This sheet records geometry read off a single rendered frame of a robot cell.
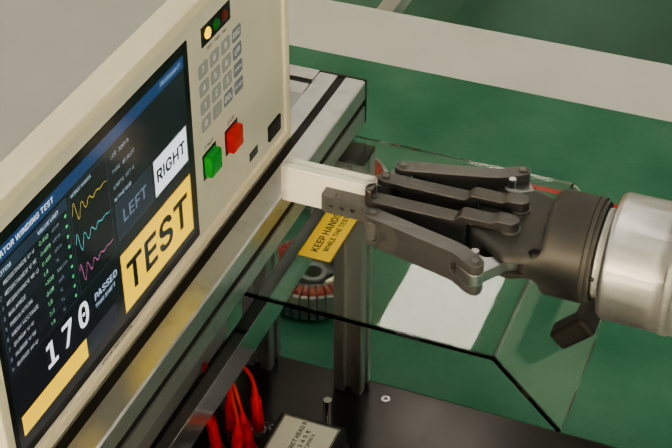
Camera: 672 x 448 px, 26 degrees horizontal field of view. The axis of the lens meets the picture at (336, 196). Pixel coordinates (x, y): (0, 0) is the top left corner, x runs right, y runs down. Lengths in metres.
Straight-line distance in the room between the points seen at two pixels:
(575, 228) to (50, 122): 0.35
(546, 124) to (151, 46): 1.04
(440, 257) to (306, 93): 0.34
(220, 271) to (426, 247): 0.18
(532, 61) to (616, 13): 1.73
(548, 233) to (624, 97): 1.05
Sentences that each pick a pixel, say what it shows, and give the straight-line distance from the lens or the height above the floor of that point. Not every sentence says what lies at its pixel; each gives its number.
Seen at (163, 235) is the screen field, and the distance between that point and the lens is 1.04.
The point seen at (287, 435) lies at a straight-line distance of 1.30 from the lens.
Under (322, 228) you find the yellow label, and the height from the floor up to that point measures 1.07.
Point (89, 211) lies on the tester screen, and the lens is 0.93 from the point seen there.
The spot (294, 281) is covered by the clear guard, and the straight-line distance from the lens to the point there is 1.16.
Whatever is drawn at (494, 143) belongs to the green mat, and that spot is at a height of 0.75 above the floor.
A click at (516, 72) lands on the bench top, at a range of 2.05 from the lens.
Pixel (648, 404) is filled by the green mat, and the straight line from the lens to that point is 1.54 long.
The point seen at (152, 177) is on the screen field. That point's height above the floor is 1.22.
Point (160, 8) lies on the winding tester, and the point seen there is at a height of 1.32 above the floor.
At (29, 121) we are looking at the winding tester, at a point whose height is 1.32.
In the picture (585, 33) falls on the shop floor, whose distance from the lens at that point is 3.70.
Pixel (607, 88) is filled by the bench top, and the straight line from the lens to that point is 2.03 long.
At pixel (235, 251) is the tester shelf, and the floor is 1.11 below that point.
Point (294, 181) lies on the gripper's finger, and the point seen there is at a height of 1.19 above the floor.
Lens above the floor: 1.80
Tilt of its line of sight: 36 degrees down
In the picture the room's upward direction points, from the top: straight up
